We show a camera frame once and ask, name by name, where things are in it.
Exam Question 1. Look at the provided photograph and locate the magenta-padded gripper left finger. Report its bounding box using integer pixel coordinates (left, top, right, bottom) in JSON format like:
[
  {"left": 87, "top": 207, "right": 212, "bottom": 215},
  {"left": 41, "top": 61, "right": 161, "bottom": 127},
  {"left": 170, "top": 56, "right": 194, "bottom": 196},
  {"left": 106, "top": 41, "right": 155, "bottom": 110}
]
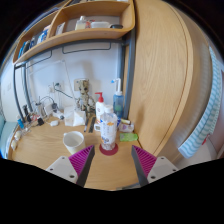
[{"left": 45, "top": 144, "right": 97, "bottom": 188}]

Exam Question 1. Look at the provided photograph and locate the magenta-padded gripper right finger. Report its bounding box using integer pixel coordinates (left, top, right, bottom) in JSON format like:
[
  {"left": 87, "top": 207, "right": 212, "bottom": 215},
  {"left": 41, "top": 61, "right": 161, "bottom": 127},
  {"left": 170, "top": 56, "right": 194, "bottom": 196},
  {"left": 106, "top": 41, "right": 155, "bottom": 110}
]
[{"left": 130, "top": 144, "right": 180, "bottom": 188}]

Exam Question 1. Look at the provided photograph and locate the clear plastic water bottle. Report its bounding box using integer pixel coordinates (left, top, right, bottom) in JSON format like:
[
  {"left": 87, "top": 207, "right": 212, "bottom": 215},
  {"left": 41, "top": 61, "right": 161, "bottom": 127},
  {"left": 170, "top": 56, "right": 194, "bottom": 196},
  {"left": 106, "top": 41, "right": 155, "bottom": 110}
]
[{"left": 99, "top": 104, "right": 119, "bottom": 151}]

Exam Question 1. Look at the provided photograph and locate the white cup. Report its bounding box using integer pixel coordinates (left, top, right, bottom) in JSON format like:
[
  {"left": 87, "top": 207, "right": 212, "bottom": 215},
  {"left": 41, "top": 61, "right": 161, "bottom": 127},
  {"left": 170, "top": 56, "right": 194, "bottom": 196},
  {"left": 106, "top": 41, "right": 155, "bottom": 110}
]
[{"left": 62, "top": 130, "right": 87, "bottom": 155}]

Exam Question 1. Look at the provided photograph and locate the green packet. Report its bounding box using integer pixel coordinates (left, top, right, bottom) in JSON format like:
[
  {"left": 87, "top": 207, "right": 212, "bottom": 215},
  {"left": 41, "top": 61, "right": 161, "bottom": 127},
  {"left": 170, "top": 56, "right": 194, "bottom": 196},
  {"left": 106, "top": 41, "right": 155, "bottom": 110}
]
[{"left": 119, "top": 132, "right": 139, "bottom": 143}]

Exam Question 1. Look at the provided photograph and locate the flat round red coaster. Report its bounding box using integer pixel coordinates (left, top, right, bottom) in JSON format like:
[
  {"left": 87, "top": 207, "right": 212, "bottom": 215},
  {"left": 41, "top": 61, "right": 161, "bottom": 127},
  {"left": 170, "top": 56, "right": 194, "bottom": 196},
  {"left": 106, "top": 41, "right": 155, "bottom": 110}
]
[{"left": 98, "top": 142, "right": 120, "bottom": 157}]

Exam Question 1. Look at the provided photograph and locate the small white clock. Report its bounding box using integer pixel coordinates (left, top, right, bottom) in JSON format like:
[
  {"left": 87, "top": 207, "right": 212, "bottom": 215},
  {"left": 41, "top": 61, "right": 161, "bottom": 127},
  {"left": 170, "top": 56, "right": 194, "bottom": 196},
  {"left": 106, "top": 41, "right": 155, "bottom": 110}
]
[{"left": 93, "top": 120, "right": 102, "bottom": 132}]

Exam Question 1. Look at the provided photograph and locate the white power strip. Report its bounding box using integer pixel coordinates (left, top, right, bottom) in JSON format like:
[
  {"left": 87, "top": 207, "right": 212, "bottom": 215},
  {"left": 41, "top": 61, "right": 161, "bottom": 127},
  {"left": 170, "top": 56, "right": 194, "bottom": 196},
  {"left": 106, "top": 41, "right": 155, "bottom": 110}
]
[{"left": 53, "top": 111, "right": 65, "bottom": 121}]

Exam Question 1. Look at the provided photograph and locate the white red-pump lotion bottle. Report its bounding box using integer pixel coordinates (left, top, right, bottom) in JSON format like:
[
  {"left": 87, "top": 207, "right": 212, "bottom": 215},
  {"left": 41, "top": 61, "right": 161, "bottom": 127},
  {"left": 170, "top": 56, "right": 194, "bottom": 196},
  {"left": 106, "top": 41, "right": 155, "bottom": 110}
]
[{"left": 94, "top": 92, "right": 107, "bottom": 122}]

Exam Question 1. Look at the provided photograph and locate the brown tree figurine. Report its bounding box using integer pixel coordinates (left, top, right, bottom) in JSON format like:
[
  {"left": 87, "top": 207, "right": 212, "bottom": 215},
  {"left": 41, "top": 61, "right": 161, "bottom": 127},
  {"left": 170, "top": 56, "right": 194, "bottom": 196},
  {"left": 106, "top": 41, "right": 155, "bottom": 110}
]
[{"left": 77, "top": 79, "right": 96, "bottom": 116}]

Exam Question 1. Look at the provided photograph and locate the blue striped towel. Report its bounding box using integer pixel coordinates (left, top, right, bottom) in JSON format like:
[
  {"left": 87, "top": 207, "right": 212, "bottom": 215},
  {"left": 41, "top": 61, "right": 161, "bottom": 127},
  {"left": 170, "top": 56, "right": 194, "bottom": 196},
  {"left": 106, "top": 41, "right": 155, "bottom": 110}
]
[{"left": 177, "top": 45, "right": 224, "bottom": 160}]

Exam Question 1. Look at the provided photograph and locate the wooden shelf unit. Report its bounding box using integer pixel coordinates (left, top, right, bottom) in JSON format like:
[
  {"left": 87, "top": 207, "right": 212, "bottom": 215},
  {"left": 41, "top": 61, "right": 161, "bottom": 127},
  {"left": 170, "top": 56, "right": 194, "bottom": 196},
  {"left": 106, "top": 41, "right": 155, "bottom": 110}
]
[{"left": 12, "top": 0, "right": 136, "bottom": 65}]

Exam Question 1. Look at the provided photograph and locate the grey metal frame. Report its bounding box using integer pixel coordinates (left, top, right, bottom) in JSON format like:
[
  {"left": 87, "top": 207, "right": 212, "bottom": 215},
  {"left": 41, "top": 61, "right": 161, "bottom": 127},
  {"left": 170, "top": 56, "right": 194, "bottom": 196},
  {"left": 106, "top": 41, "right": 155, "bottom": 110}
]
[{"left": 13, "top": 28, "right": 137, "bottom": 123}]

